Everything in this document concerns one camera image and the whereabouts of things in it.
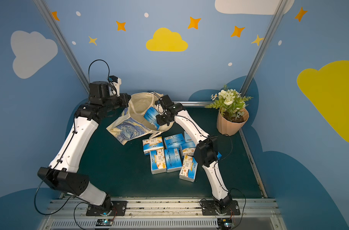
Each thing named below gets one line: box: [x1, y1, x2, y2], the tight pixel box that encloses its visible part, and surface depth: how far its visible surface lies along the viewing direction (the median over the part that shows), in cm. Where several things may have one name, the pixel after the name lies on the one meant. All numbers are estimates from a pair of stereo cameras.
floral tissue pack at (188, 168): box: [178, 155, 198, 183], surface depth 84 cm
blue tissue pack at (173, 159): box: [163, 147, 183, 173], surface depth 88 cm
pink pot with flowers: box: [204, 84, 254, 137], surface depth 92 cm
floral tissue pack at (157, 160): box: [149, 148, 167, 175], surface depth 87 cm
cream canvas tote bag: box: [105, 92, 175, 146], surface depth 88 cm
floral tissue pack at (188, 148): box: [179, 141, 197, 158], surface depth 90 cm
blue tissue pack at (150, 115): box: [143, 106, 160, 131], surface depth 91 cm
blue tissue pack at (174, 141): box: [163, 133, 186, 150], surface depth 96 cm
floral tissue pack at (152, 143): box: [142, 136, 164, 156], surface depth 95 cm
